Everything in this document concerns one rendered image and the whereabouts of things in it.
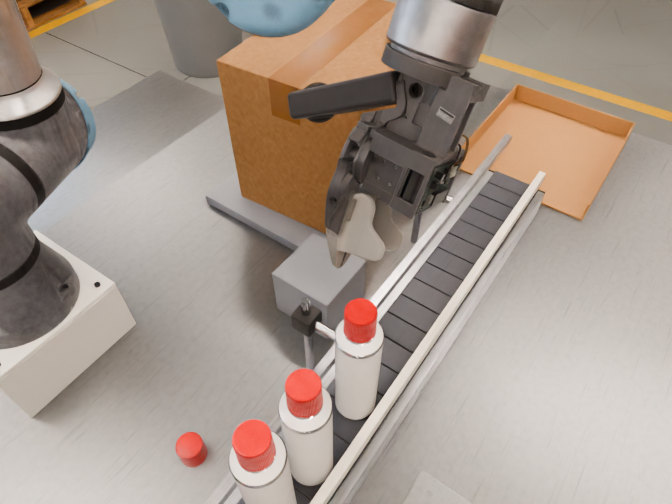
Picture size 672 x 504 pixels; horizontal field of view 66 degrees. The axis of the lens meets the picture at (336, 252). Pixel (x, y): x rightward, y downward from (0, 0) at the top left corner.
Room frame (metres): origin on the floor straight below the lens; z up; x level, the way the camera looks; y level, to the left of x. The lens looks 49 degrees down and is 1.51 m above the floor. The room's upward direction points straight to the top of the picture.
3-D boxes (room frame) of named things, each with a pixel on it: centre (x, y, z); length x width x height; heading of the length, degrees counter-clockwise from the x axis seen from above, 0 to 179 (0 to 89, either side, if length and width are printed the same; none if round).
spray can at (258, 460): (0.16, 0.07, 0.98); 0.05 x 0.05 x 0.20
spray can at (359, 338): (0.29, -0.02, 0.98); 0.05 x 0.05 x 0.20
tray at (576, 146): (0.86, -0.43, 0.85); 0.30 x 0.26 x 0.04; 145
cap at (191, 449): (0.24, 0.18, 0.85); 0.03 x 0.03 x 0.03
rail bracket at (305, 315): (0.35, 0.02, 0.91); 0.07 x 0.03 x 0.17; 55
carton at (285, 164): (0.77, 0.00, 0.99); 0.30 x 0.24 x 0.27; 149
